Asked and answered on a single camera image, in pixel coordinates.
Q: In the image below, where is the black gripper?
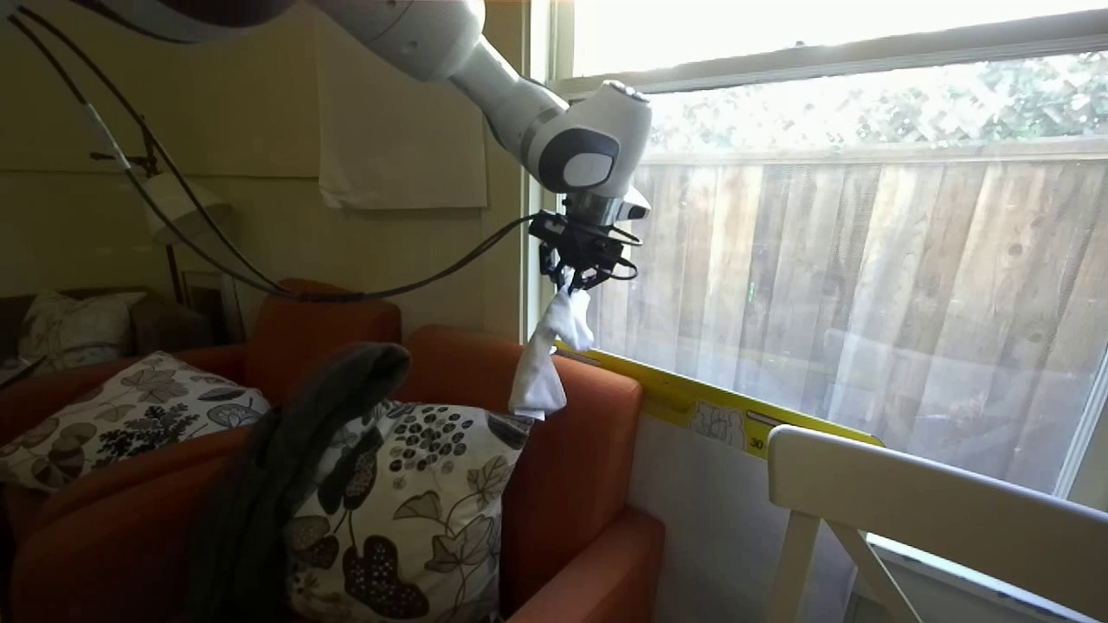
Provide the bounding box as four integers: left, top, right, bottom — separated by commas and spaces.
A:
526, 203, 643, 297

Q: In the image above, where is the white towel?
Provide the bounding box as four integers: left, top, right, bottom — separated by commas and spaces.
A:
507, 284, 600, 425

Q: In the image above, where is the yellow tape strip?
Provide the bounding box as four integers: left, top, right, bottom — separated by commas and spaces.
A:
575, 343, 878, 459

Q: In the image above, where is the orange armchair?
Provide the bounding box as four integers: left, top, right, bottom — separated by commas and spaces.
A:
5, 320, 668, 623

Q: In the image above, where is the orange sofa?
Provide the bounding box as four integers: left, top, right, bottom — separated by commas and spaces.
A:
0, 278, 408, 445

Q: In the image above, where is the floral pillow with dark leaves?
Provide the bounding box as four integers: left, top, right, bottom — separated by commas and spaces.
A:
285, 394, 538, 623

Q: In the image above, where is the dark grey blanket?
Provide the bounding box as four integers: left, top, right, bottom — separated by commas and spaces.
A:
184, 339, 416, 623

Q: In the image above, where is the white shade lamp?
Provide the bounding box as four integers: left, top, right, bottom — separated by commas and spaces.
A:
137, 170, 239, 305

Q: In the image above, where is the white wooden chair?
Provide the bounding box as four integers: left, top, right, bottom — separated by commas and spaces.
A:
757, 422, 1108, 623

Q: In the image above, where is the floral pillow with grey flowers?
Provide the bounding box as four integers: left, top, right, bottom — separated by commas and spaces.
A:
0, 350, 275, 497

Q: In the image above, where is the white background pillow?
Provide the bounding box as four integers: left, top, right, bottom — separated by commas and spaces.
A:
14, 287, 148, 372

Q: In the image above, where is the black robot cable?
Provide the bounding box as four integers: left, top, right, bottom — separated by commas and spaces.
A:
0, 2, 544, 305

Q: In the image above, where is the white wall sheet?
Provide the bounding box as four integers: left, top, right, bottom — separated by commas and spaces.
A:
312, 26, 492, 215

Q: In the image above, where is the window with white frame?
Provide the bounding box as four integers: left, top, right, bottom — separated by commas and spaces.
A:
522, 0, 1108, 513

